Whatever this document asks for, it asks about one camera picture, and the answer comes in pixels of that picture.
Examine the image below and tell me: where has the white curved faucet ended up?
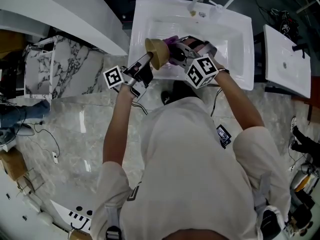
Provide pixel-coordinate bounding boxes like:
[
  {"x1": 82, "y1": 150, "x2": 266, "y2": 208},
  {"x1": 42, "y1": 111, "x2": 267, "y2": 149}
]
[{"x1": 187, "y1": 0, "x2": 240, "y2": 17}]

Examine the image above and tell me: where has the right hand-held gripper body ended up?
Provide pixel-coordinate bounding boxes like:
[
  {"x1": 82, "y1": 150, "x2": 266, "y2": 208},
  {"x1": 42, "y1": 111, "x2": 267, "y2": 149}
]
[{"x1": 178, "y1": 35, "x2": 218, "y2": 89}]

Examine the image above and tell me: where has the white ceramic sink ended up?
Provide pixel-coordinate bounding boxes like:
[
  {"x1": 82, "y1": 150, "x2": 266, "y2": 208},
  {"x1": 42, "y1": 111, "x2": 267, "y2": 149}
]
[{"x1": 127, "y1": 0, "x2": 255, "y2": 92}]

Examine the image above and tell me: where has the tan bowl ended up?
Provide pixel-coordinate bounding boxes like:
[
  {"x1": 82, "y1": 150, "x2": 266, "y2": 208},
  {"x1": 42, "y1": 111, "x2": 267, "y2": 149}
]
[{"x1": 144, "y1": 37, "x2": 171, "y2": 71}]

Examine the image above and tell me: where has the white and yellow machine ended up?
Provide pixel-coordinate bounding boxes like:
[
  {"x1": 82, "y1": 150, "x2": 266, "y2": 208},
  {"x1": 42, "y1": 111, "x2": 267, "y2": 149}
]
[{"x1": 289, "y1": 161, "x2": 320, "y2": 200}]

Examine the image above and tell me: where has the marble patterned cabinet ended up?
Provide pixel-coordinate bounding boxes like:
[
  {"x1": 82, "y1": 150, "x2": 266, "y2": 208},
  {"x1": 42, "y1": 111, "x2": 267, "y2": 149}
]
[{"x1": 23, "y1": 35, "x2": 106, "y2": 100}]

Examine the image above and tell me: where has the brown cardboard box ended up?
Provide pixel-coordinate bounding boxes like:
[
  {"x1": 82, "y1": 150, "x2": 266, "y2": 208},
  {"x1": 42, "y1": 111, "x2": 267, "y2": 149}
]
[{"x1": 0, "y1": 147, "x2": 28, "y2": 181}]

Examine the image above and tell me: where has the white board with black marks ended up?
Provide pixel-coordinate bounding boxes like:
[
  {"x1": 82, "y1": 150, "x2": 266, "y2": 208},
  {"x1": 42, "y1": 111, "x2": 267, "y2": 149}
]
[{"x1": 49, "y1": 200, "x2": 95, "y2": 235}]

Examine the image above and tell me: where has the white curved counter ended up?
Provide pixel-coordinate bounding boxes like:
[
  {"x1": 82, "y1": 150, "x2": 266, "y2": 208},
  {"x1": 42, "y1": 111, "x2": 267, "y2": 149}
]
[{"x1": 0, "y1": 0, "x2": 130, "y2": 57}]

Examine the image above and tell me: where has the person's black shoe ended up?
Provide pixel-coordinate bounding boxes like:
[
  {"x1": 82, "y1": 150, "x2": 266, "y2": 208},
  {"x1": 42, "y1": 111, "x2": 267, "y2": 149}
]
[{"x1": 160, "y1": 80, "x2": 200, "y2": 106}]

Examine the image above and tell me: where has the purple cloth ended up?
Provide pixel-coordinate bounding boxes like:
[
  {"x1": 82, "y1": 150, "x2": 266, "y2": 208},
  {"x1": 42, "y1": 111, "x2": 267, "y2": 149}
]
[{"x1": 162, "y1": 35, "x2": 180, "y2": 66}]

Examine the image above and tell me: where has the person's right hand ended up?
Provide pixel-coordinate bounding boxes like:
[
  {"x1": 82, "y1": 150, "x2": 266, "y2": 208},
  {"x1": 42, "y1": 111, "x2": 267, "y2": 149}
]
[{"x1": 187, "y1": 39, "x2": 205, "y2": 52}]

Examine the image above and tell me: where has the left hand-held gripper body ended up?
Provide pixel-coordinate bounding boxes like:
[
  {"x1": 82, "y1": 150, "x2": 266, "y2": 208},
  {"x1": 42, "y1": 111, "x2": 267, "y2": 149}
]
[{"x1": 102, "y1": 65, "x2": 154, "y2": 99}]

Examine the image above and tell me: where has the white sink with black faucet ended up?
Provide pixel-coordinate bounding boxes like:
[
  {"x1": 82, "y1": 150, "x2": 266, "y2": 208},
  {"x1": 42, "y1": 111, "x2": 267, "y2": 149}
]
[{"x1": 263, "y1": 23, "x2": 312, "y2": 99}]

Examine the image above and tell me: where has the person's white shirt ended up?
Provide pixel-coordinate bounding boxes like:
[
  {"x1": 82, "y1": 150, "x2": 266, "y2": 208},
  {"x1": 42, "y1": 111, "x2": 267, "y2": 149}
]
[{"x1": 89, "y1": 96, "x2": 292, "y2": 240}]

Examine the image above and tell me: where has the black flat device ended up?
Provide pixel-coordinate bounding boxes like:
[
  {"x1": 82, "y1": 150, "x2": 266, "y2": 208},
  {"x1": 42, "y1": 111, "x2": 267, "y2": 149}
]
[{"x1": 216, "y1": 124, "x2": 233, "y2": 150}]

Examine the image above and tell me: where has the person's right forearm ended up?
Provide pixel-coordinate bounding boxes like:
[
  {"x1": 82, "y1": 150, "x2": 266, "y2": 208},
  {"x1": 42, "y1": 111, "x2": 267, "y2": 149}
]
[{"x1": 213, "y1": 58, "x2": 266, "y2": 132}]

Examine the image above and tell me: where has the person's left forearm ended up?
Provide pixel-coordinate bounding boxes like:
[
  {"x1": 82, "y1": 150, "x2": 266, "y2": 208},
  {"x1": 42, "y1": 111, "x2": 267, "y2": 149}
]
[{"x1": 102, "y1": 82, "x2": 137, "y2": 165}]

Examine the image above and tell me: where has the pile of black cables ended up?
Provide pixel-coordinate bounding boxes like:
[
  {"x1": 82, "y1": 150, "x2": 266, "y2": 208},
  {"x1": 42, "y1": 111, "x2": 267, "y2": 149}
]
[{"x1": 269, "y1": 7, "x2": 301, "y2": 41}]

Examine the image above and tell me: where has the black faucet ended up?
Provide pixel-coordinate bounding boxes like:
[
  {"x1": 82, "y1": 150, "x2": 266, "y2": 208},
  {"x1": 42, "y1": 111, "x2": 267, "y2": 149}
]
[{"x1": 291, "y1": 43, "x2": 309, "y2": 59}]

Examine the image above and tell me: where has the grey harness strap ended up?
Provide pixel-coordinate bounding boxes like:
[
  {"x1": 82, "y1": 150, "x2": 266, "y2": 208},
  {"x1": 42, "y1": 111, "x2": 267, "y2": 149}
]
[
  {"x1": 254, "y1": 172, "x2": 286, "y2": 237},
  {"x1": 104, "y1": 203, "x2": 124, "y2": 240}
]

